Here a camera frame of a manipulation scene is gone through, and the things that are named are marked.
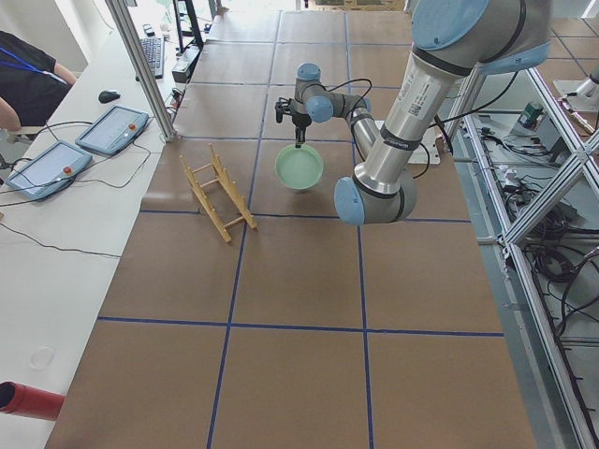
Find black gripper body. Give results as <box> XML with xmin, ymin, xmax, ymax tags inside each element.
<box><xmin>292</xmin><ymin>112</ymin><xmax>309</xmax><ymax>129</ymax></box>

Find light green round plate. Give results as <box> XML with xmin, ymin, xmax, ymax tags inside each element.
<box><xmin>274</xmin><ymin>144</ymin><xmax>324</xmax><ymax>191</ymax></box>

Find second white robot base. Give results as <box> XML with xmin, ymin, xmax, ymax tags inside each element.
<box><xmin>553</xmin><ymin>67</ymin><xmax>598</xmax><ymax>112</ymax></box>

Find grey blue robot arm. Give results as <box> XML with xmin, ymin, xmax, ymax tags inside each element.
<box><xmin>277</xmin><ymin>1</ymin><xmax>553</xmax><ymax>225</ymax></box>

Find black keyboard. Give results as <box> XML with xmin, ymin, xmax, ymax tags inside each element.
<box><xmin>139</xmin><ymin>36</ymin><xmax>165</xmax><ymax>79</ymax></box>

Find far blue teach pendant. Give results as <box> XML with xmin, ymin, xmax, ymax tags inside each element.
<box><xmin>75</xmin><ymin>105</ymin><xmax>150</xmax><ymax>155</ymax></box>

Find blue teach pendant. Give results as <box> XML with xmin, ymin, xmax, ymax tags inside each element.
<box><xmin>75</xmin><ymin>105</ymin><xmax>150</xmax><ymax>155</ymax></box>
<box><xmin>6</xmin><ymin>140</ymin><xmax>93</xmax><ymax>201</ymax></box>

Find black computer mouse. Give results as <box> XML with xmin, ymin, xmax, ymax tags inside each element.
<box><xmin>97</xmin><ymin>90</ymin><xmax>121</xmax><ymax>104</ymax></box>

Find green white box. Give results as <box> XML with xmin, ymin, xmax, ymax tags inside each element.
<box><xmin>519</xmin><ymin>101</ymin><xmax>544</xmax><ymax>129</ymax></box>

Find near blue teach pendant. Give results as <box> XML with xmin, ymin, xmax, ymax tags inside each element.
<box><xmin>6</xmin><ymin>140</ymin><xmax>93</xmax><ymax>201</ymax></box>

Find person in black shirt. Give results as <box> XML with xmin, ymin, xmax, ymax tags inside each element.
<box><xmin>1</xmin><ymin>31</ymin><xmax>77</xmax><ymax>132</ymax></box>

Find red cylinder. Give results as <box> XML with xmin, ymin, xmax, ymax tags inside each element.
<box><xmin>1</xmin><ymin>382</ymin><xmax>65</xmax><ymax>421</ymax></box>

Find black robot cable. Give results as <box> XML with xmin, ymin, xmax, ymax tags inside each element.
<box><xmin>322</xmin><ymin>78</ymin><xmax>373</xmax><ymax>102</ymax></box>

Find aluminium frame post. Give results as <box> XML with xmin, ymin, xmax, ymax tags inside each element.
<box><xmin>106</xmin><ymin>0</ymin><xmax>177</xmax><ymax>142</ymax></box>

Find bundle of black cables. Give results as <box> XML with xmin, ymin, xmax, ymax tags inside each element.
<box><xmin>523</xmin><ymin>205</ymin><xmax>599</xmax><ymax>338</ymax></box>

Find aluminium frame rail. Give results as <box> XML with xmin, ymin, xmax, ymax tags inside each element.
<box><xmin>460</xmin><ymin>69</ymin><xmax>599</xmax><ymax>449</ymax></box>

